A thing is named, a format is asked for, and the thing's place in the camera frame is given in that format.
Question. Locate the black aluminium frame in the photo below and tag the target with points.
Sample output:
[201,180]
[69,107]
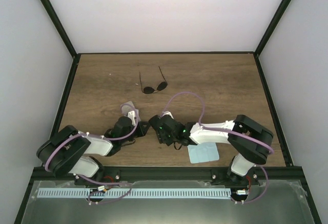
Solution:
[288,172]

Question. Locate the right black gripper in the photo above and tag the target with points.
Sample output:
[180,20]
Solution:
[162,138]

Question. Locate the round black sunglasses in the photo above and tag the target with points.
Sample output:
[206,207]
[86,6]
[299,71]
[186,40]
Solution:
[151,89]

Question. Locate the black geometric glasses case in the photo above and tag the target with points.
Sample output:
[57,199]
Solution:
[155,122]

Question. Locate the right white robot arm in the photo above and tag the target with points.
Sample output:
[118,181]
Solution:
[251,140]

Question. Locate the grey glasses case green lining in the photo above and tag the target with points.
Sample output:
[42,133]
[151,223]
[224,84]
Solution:
[126,107]

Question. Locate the white slotted cable duct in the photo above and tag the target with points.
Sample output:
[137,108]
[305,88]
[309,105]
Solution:
[212,193]

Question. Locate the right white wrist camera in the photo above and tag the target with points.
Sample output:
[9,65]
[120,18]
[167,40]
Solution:
[167,113]

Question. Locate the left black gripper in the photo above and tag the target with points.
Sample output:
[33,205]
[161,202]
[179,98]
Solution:
[142,131]

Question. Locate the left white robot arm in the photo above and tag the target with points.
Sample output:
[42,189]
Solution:
[67,151]

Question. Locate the grey metal front plate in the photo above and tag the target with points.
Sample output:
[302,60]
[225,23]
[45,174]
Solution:
[276,201]

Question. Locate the lower light blue cloth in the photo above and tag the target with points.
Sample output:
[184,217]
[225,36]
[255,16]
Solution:
[205,152]

